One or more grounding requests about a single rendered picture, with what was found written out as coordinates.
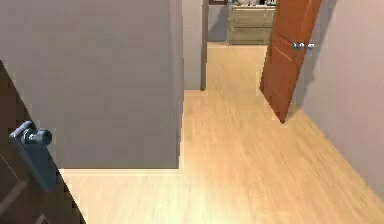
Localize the dark grey door handle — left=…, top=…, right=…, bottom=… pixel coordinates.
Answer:
left=8, top=120, right=58, bottom=193

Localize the beige chest of drawers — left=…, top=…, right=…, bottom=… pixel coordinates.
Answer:
left=227, top=4, right=277, bottom=46

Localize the dark brown room door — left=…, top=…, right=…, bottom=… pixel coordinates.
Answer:
left=0, top=60, right=87, bottom=224

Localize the orange brown room door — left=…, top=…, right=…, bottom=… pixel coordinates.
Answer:
left=259, top=0, right=323, bottom=125

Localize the silver door handle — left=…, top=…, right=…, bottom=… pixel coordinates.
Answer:
left=291, top=41, right=316, bottom=52

